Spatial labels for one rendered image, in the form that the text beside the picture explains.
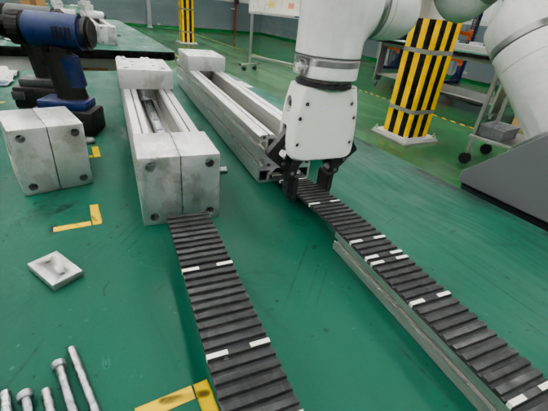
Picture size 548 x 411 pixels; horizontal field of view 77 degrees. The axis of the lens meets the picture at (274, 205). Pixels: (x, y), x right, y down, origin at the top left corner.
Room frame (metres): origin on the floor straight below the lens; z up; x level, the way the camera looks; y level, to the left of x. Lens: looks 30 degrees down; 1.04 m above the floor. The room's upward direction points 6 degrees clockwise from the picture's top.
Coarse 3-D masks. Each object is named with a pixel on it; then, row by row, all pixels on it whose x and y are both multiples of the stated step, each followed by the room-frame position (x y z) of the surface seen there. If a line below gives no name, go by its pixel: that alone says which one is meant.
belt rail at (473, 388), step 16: (352, 256) 0.34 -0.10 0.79; (368, 272) 0.31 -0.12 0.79; (384, 288) 0.28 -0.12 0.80; (384, 304) 0.27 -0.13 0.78; (400, 304) 0.25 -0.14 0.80; (400, 320) 0.25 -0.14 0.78; (416, 320) 0.23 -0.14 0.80; (416, 336) 0.23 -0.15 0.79; (432, 336) 0.22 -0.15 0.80; (432, 352) 0.21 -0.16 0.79; (448, 352) 0.20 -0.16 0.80; (448, 368) 0.20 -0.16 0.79; (464, 368) 0.19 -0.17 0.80; (464, 384) 0.18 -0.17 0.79; (480, 384) 0.17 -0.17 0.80; (480, 400) 0.17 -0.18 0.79; (496, 400) 0.16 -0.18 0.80
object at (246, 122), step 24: (192, 72) 1.02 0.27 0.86; (216, 72) 1.07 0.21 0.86; (192, 96) 1.01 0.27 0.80; (216, 96) 0.77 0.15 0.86; (240, 96) 0.85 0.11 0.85; (216, 120) 0.77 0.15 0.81; (240, 120) 0.62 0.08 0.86; (264, 120) 0.71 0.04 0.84; (240, 144) 0.62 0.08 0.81; (264, 144) 0.54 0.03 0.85; (264, 168) 0.54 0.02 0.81
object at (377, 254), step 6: (384, 246) 0.33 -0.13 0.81; (390, 246) 0.33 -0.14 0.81; (396, 246) 0.33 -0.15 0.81; (360, 252) 0.31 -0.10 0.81; (366, 252) 0.31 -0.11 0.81; (372, 252) 0.32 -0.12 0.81; (378, 252) 0.32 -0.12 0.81; (384, 252) 0.32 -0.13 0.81; (390, 252) 0.32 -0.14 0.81; (396, 252) 0.32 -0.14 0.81; (402, 252) 0.32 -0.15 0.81; (366, 258) 0.30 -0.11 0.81; (372, 258) 0.31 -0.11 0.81; (378, 258) 0.31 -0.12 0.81; (384, 258) 0.31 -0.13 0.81
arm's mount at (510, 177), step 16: (528, 144) 0.56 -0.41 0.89; (544, 144) 0.55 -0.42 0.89; (496, 160) 0.60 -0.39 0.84; (512, 160) 0.57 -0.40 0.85; (528, 160) 0.56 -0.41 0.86; (544, 160) 0.54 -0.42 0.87; (464, 176) 0.63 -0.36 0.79; (480, 176) 0.61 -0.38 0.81; (496, 176) 0.59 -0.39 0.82; (512, 176) 0.57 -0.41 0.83; (528, 176) 0.55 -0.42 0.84; (544, 176) 0.53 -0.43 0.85; (496, 192) 0.58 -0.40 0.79; (512, 192) 0.56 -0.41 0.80; (528, 192) 0.54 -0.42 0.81; (544, 192) 0.52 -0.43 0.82; (528, 208) 0.53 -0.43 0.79; (544, 208) 0.51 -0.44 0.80
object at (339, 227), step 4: (352, 220) 0.38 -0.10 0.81; (356, 220) 0.38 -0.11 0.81; (360, 220) 0.38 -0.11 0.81; (364, 220) 0.39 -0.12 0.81; (332, 224) 0.37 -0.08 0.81; (336, 224) 0.37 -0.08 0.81; (340, 224) 0.37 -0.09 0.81; (344, 224) 0.37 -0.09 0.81; (348, 224) 0.37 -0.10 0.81; (352, 224) 0.37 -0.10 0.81; (356, 224) 0.37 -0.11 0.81; (360, 224) 0.37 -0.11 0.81; (364, 224) 0.37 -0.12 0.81; (368, 224) 0.38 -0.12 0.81; (336, 228) 0.36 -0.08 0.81; (340, 228) 0.36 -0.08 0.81; (344, 228) 0.36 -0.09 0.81; (348, 228) 0.36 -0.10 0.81; (352, 228) 0.36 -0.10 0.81; (356, 228) 0.37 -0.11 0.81
